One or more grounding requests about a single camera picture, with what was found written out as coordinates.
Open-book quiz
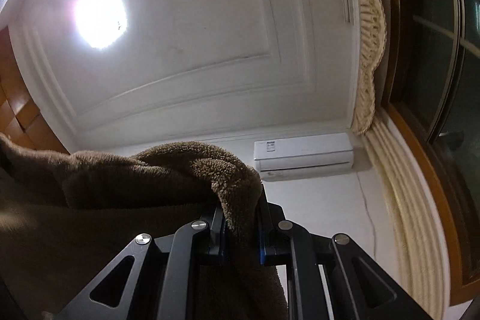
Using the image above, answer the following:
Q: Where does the brown fleece sweater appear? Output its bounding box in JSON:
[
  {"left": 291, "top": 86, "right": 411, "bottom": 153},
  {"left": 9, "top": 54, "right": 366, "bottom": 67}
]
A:
[{"left": 1, "top": 137, "right": 288, "bottom": 319}]

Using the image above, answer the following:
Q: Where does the cream curtain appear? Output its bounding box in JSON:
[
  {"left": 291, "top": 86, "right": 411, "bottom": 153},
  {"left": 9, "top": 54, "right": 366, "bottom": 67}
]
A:
[{"left": 351, "top": 0, "right": 448, "bottom": 319}]

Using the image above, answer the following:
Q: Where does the white air conditioner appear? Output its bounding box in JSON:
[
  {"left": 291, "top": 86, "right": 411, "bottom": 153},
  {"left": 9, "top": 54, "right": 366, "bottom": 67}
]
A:
[{"left": 253, "top": 133, "right": 354, "bottom": 182}]

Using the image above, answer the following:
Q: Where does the wooden wardrobe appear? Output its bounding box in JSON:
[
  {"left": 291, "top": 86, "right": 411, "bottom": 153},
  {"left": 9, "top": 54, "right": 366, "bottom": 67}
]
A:
[{"left": 0, "top": 27, "right": 68, "bottom": 154}]

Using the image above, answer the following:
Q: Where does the round ceiling lamp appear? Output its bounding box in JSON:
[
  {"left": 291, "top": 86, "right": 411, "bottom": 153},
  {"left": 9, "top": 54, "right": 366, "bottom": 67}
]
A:
[{"left": 73, "top": 0, "right": 128, "bottom": 50}]

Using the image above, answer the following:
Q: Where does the window with wooden frame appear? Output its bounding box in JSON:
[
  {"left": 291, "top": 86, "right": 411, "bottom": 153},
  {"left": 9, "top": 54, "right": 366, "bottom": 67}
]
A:
[{"left": 382, "top": 0, "right": 479, "bottom": 305}]

